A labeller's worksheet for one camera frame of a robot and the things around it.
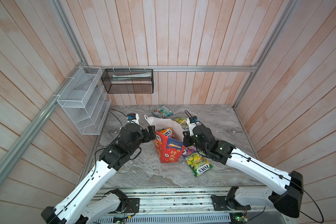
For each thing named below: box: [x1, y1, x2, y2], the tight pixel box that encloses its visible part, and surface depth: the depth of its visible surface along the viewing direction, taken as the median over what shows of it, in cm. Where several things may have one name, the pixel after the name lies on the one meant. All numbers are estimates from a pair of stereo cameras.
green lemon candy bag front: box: [184, 152, 214, 177], surface depth 87 cm
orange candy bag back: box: [159, 126, 173, 137], surface depth 88 cm
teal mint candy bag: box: [152, 104, 174, 119], surface depth 116 cm
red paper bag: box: [144, 114, 186, 164], surface depth 82 cm
